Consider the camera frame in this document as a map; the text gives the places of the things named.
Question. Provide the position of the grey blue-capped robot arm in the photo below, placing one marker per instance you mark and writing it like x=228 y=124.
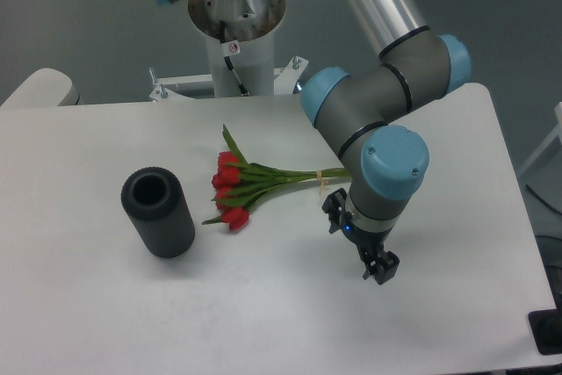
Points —
x=357 y=117

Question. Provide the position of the black device at table edge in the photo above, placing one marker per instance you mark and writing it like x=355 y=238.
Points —
x=546 y=330

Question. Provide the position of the black ribbed cylindrical vase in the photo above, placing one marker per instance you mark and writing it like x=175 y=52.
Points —
x=154 y=201

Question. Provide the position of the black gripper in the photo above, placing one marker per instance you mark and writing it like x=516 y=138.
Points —
x=366 y=233

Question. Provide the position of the white rounded side table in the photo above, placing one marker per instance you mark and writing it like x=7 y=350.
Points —
x=44 y=88

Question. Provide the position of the white frame at right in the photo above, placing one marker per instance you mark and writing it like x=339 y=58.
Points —
x=545 y=150

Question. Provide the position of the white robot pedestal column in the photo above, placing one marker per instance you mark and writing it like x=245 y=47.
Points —
x=239 y=41

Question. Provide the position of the white metal base frame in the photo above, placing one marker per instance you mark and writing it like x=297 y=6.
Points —
x=287 y=80

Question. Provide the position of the red tulip bouquet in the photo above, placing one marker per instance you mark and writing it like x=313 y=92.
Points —
x=241 y=186

